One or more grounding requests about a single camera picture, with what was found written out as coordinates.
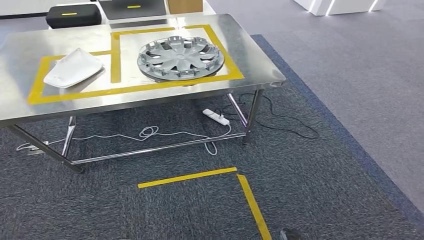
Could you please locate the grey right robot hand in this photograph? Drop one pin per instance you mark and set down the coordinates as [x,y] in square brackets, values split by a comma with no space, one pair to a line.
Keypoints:
[290,235]

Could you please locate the white plastic car part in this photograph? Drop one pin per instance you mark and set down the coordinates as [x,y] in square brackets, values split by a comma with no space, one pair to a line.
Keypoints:
[71,69]

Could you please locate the stainless steel workbench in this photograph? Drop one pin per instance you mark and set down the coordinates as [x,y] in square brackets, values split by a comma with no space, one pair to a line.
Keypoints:
[251,63]

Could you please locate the yellow workbench tape outline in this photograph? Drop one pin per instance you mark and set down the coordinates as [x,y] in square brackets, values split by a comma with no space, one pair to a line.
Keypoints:
[114,59]

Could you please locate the yellow floor tape outline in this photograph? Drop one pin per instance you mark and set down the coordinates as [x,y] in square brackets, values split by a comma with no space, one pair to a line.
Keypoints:
[251,202]

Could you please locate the white power strip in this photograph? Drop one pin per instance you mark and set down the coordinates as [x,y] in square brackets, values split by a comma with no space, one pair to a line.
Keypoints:
[215,116]

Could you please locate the grey plastic hubcap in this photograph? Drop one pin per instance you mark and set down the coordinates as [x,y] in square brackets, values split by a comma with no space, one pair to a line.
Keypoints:
[180,59]

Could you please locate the white lit platform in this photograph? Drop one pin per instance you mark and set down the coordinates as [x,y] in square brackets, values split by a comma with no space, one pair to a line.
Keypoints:
[348,5]

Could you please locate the brown cardboard box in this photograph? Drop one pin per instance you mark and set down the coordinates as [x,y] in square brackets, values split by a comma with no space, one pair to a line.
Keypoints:
[184,6]

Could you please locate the grey floor socket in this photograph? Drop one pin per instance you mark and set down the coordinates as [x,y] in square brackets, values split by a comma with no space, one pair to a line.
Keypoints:
[38,149]

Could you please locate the grey laptop with yellow label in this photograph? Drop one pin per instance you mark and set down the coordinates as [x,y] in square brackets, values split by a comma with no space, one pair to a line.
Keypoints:
[132,12]

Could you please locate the black case with yellow label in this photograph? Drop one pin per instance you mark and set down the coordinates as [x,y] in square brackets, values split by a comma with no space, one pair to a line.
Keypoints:
[73,20]

